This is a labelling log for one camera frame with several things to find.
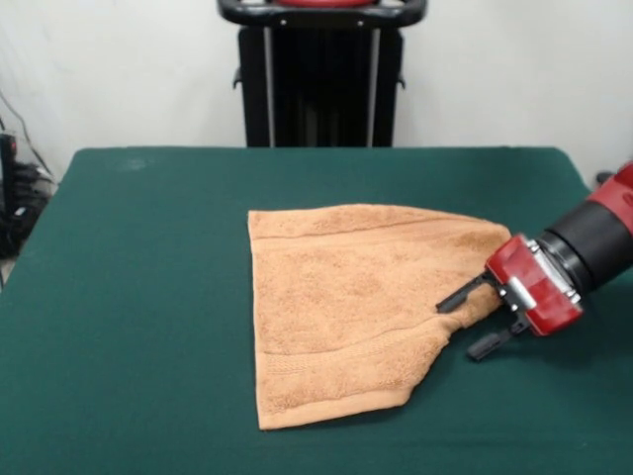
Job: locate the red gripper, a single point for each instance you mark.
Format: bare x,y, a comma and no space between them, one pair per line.
534,287

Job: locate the peach terry towel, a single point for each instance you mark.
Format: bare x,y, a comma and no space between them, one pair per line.
356,297

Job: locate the red robot base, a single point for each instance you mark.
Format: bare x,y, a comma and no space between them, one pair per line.
321,2

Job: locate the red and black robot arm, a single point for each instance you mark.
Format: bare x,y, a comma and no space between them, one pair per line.
593,237

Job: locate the black office chair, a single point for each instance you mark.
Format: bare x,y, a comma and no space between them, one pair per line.
603,176

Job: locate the dark green table cloth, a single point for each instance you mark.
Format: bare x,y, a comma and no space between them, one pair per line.
123,321

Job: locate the black bag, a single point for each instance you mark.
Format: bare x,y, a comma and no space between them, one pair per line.
15,232

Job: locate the black box with red mark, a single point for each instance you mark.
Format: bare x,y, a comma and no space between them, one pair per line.
7,168

